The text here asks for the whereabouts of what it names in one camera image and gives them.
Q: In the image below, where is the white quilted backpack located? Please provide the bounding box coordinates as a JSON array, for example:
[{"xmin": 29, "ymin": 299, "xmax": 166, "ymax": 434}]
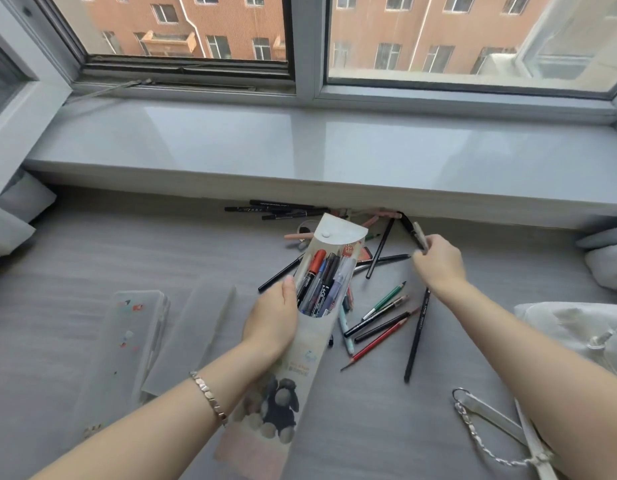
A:
[{"xmin": 452, "ymin": 300, "xmax": 617, "ymax": 480}]

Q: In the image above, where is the person's left hand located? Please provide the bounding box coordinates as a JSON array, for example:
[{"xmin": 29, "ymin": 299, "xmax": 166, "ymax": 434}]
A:
[{"xmin": 240, "ymin": 276, "xmax": 299, "ymax": 371}]

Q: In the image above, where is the open white window sash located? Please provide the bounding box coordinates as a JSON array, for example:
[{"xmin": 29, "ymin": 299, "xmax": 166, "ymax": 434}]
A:
[{"xmin": 0, "ymin": 0, "xmax": 73, "ymax": 211}]

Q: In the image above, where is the frosted plastic box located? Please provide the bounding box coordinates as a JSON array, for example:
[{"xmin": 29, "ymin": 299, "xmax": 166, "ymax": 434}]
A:
[{"xmin": 140, "ymin": 277, "xmax": 237, "ymax": 398}]

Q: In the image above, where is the person's right hand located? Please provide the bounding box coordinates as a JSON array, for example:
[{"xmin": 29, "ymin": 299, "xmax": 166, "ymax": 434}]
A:
[{"xmin": 412, "ymin": 234, "xmax": 468, "ymax": 303}]

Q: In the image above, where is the pale blue curtain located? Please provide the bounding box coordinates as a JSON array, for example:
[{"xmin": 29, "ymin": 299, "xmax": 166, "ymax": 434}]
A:
[{"xmin": 576, "ymin": 224, "xmax": 617, "ymax": 301}]

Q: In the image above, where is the silver link bracelet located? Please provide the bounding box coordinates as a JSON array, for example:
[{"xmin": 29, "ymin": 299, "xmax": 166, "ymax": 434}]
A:
[{"xmin": 189, "ymin": 370, "xmax": 229, "ymax": 427}]

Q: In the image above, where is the red pencil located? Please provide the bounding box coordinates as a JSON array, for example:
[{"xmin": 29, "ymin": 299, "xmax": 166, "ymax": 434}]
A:
[{"xmin": 340, "ymin": 318, "xmax": 410, "ymax": 371}]

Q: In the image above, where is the bundle of marker pens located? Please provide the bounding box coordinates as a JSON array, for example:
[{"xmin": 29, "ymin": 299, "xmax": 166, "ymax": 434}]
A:
[{"xmin": 296, "ymin": 248, "xmax": 358, "ymax": 319}]

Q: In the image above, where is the person's right forearm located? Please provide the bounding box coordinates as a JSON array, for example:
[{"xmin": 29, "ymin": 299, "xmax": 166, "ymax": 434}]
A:
[{"xmin": 440, "ymin": 282, "xmax": 617, "ymax": 480}]

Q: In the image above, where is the person's left forearm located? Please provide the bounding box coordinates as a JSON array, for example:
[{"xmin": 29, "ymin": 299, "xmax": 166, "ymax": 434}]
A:
[{"xmin": 30, "ymin": 339, "xmax": 269, "ymax": 480}]

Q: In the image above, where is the pale teal pen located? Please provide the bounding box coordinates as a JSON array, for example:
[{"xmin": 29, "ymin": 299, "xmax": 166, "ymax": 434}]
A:
[{"xmin": 337, "ymin": 304, "xmax": 355, "ymax": 357}]

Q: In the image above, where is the white window frame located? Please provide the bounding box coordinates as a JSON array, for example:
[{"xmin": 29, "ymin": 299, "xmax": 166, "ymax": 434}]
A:
[{"xmin": 28, "ymin": 0, "xmax": 617, "ymax": 125}]

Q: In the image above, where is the grey wooden desk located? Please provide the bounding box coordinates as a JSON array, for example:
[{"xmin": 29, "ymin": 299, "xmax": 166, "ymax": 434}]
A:
[{"xmin": 0, "ymin": 187, "xmax": 617, "ymax": 480}]

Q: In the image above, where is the red label refill packet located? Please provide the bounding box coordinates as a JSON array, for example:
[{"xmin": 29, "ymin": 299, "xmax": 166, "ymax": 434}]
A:
[{"xmin": 338, "ymin": 242, "xmax": 360, "ymax": 275}]

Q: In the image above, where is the cartoon sheep pencil pouch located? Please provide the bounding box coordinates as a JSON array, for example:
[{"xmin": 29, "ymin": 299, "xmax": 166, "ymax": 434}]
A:
[{"xmin": 213, "ymin": 213, "xmax": 369, "ymax": 480}]

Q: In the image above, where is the brick apartment building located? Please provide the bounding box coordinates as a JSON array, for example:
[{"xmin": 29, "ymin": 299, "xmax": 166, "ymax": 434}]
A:
[{"xmin": 53, "ymin": 0, "xmax": 554, "ymax": 78}]

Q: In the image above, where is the white window sill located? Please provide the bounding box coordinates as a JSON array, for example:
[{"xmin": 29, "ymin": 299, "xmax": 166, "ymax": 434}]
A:
[{"xmin": 22, "ymin": 97, "xmax": 617, "ymax": 231}]

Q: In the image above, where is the black marker pen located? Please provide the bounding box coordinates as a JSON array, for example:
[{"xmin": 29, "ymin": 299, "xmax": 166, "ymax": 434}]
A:
[{"xmin": 398, "ymin": 212, "xmax": 432, "ymax": 255}]

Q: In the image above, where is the pile of pens and pencils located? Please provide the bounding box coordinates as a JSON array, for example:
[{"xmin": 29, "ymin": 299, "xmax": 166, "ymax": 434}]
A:
[{"xmin": 224, "ymin": 198, "xmax": 429, "ymax": 365}]

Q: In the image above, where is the clear sticker pencil box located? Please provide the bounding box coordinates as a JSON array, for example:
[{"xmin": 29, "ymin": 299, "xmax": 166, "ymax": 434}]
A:
[{"xmin": 76, "ymin": 289, "xmax": 170, "ymax": 435}]

